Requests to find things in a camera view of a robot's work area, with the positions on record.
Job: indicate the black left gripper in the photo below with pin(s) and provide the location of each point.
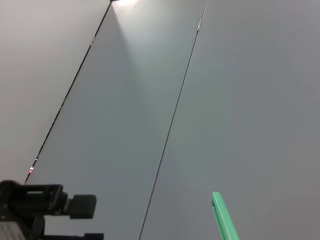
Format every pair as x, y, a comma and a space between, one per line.
15, 225

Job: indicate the green utility knife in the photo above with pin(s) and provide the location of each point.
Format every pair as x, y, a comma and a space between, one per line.
225, 220

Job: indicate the bright ceiling lamp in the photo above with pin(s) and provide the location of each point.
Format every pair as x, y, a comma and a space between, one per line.
123, 2

